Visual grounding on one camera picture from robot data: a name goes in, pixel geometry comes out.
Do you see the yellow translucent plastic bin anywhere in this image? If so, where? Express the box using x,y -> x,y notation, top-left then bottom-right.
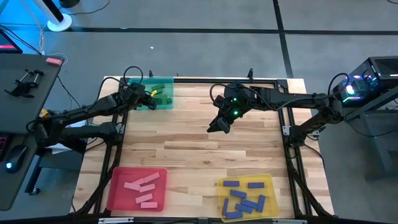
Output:
216,173 -> 280,223

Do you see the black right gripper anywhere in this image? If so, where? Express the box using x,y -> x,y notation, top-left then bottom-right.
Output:
206,82 -> 251,133

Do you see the white round stand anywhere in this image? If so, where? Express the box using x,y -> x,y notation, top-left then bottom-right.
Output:
32,0 -> 73,32

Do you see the red plastic bin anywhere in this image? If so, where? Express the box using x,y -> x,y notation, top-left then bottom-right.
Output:
106,167 -> 168,212

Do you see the grey metal stand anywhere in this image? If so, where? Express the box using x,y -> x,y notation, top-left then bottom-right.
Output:
341,86 -> 398,182

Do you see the silver metal bracket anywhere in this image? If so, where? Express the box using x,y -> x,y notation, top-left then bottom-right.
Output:
272,219 -> 308,224
98,217 -> 134,224

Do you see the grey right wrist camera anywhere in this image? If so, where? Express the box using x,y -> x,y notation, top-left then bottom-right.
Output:
216,116 -> 232,134

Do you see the small pink pad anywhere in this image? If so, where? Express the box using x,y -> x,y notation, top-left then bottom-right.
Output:
45,57 -> 63,67

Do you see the black right shoulder cable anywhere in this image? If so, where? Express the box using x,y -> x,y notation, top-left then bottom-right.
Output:
327,72 -> 351,96

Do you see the backlit keyboard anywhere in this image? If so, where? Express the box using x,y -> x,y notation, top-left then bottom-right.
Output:
0,135 -> 7,161

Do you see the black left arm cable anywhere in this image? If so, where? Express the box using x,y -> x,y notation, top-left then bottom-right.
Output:
98,65 -> 144,94

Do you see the black computer tower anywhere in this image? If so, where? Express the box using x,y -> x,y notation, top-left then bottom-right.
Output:
331,55 -> 398,109

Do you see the black monitor with red bar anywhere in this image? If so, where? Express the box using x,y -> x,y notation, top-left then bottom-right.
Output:
0,28 -> 24,55

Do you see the yellow hanging cord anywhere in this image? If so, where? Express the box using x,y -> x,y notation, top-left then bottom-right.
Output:
21,0 -> 46,55

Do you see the black side desk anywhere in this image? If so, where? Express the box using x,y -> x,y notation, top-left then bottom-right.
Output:
0,53 -> 65,212

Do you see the white paper sheet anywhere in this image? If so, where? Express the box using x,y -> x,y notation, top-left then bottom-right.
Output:
51,119 -> 94,156

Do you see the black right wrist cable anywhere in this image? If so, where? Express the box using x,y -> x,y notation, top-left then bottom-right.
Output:
209,83 -> 231,109

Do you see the green translucent plastic bin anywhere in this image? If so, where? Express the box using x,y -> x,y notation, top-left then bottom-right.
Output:
126,76 -> 175,111

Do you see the black tower cable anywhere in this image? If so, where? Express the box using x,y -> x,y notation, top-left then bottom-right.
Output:
344,119 -> 398,138

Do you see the black round stand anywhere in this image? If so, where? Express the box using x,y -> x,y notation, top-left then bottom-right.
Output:
58,0 -> 81,9

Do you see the black floor cable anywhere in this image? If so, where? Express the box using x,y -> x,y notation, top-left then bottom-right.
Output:
70,0 -> 111,16

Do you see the black computer mouse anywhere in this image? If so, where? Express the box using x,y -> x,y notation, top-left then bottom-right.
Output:
4,144 -> 28,174

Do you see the black clamp tool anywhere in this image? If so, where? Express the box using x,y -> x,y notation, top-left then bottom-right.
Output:
3,68 -> 45,99

